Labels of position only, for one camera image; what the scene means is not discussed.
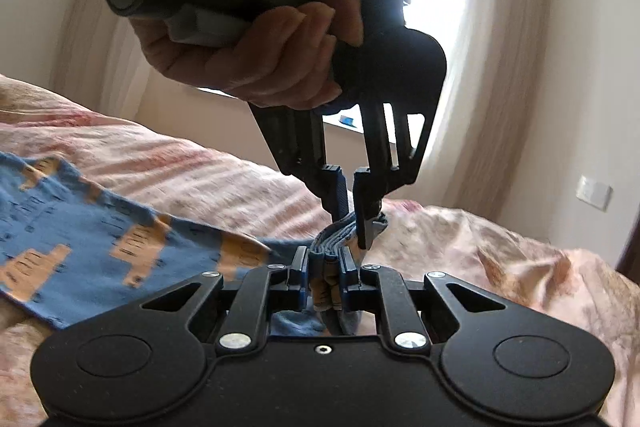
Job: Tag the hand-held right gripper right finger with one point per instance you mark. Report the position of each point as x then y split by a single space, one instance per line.
345 279

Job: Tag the white window sill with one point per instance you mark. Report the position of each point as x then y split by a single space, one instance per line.
332 119

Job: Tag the beige curtain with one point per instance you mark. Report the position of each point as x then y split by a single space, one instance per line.
500 82
100 57

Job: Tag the person's left hand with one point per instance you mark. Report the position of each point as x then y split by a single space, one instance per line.
280 62

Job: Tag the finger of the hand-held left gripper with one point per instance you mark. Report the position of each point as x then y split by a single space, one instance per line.
385 157
310 157

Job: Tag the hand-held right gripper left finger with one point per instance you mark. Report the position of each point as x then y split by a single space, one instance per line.
299 279

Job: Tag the pink floral blanket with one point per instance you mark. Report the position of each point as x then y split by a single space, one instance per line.
475 257

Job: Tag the blue printed pants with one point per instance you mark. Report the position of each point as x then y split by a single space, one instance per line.
75 237

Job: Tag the dark brown furniture edge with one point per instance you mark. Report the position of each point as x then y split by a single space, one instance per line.
631 247

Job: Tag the small blue box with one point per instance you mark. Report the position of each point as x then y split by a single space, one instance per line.
348 121

